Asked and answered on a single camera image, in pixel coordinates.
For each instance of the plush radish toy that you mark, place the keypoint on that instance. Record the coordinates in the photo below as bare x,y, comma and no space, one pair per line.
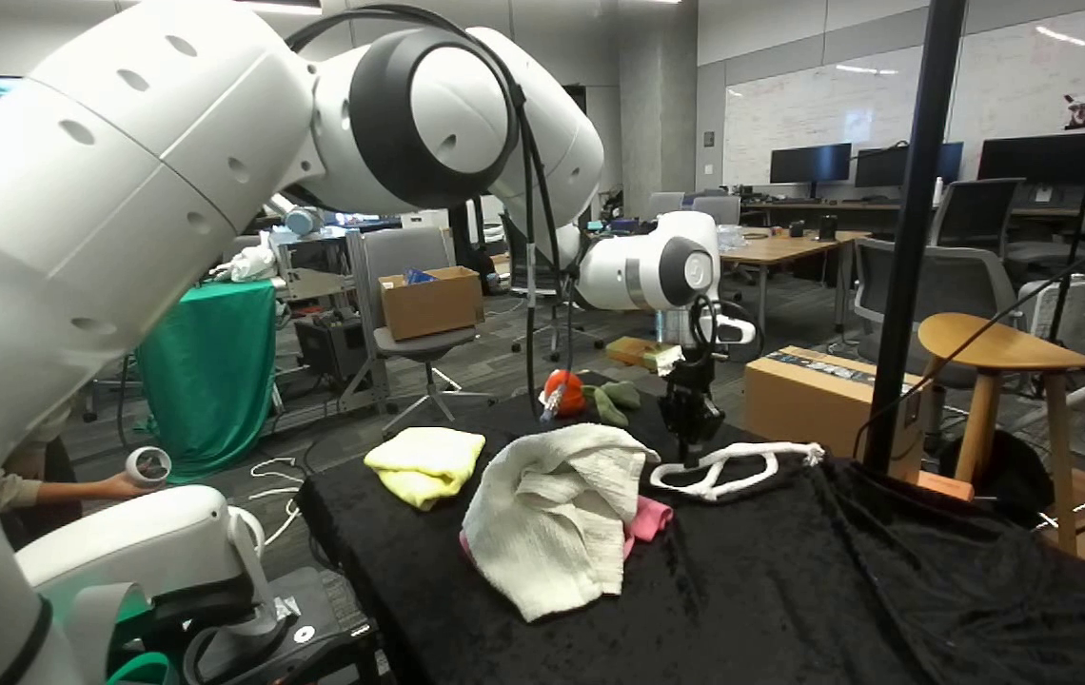
560,392

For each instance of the green cloth covered table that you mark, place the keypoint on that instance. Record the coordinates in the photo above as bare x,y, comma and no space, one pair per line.
203,367

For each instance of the wooden stool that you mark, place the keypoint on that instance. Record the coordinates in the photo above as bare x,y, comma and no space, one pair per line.
1000,344

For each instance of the small open cardboard box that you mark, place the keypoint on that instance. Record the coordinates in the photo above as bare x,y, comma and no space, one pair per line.
432,301

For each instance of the yellow cloth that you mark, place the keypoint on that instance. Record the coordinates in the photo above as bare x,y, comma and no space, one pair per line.
428,462

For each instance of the wide black computer monitor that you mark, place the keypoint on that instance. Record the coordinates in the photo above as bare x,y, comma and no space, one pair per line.
1057,159

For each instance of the pink cloth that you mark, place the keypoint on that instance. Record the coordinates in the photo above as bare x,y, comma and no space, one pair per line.
652,520

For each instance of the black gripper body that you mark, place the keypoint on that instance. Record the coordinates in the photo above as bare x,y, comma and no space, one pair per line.
690,381

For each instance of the operator right hand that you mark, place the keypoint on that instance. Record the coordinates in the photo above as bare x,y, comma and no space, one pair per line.
124,484

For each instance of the wooden office desk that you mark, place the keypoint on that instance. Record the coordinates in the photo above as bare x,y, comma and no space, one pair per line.
794,248

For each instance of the grey padded office chair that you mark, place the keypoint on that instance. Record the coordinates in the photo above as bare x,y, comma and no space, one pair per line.
944,288

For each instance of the operator right forearm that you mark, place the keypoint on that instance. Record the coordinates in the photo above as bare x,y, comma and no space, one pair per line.
47,488

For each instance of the white Franka Panda arm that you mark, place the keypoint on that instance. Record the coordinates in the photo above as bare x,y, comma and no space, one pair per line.
124,191

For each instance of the black velvet tablecloth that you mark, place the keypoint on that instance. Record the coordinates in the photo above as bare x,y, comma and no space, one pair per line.
754,595

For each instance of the grey mesh office chair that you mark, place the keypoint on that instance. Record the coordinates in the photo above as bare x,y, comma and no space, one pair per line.
973,214

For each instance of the black vertical pole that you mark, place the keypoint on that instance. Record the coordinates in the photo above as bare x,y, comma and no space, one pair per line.
906,230

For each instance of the cardboard box with black tape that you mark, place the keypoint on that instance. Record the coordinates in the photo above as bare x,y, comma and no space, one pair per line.
820,401

